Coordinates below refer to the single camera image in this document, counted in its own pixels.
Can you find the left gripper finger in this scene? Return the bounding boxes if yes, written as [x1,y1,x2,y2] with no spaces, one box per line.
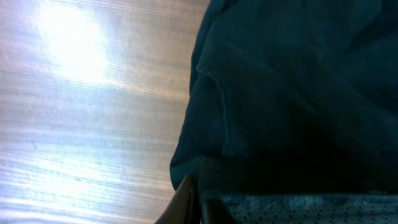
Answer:
[155,175,201,224]

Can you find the black shorts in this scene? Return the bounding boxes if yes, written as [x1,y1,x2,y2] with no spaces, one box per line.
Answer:
[170,0,397,223]

